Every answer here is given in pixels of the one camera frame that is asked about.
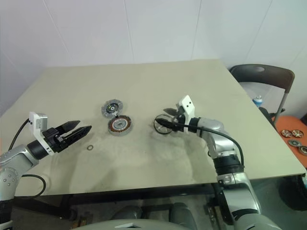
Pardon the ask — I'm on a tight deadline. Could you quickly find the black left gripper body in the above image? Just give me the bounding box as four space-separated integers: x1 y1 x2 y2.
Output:
43 127 73 154

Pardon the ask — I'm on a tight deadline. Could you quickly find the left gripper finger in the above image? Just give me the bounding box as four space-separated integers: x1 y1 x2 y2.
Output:
58 120 81 133
63 125 93 146

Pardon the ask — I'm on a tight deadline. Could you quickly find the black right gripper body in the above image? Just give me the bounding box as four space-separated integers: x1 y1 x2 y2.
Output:
172 110 190 132

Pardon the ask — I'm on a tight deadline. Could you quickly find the black spoked rotor ring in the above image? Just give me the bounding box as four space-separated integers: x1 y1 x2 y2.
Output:
152 114 173 136

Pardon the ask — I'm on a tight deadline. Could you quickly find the copper wound stator disc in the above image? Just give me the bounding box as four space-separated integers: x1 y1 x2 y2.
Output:
107 116 133 137

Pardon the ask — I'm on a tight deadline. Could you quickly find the grey motor end cap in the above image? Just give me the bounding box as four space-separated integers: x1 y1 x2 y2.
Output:
101 98 123 118

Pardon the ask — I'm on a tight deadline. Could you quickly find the blue capped water bottle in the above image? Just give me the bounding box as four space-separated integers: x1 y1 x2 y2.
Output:
253 95 264 109

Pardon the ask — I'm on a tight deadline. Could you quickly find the dark grey rounded shape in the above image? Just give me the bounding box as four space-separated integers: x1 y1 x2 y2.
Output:
168 202 196 218

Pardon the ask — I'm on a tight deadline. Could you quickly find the black folding chair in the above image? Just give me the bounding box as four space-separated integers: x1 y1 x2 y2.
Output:
229 64 295 125

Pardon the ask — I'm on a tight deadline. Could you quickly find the grey robot torso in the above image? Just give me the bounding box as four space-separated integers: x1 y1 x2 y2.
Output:
91 214 190 230

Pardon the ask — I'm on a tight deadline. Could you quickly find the orange stool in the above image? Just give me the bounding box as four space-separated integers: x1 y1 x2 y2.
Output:
273 116 307 168

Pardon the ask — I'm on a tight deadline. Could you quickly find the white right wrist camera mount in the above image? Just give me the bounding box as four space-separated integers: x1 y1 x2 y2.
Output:
176 95 196 133

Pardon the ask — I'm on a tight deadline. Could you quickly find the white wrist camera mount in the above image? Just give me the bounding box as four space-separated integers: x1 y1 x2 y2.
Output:
28 111 54 157
176 95 196 133

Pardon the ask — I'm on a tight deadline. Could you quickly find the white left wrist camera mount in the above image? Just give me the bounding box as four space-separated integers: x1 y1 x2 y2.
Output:
28 111 54 157

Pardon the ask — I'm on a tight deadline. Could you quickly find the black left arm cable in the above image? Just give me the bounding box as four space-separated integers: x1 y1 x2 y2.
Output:
8 118 47 199

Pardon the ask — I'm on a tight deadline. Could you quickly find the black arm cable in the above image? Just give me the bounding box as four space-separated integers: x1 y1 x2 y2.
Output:
177 123 246 170
8 118 47 199

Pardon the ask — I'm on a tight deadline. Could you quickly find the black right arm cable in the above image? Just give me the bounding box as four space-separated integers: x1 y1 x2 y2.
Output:
177 123 246 170

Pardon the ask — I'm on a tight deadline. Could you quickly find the dark table frame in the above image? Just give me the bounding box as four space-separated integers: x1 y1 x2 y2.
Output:
12 183 219 220

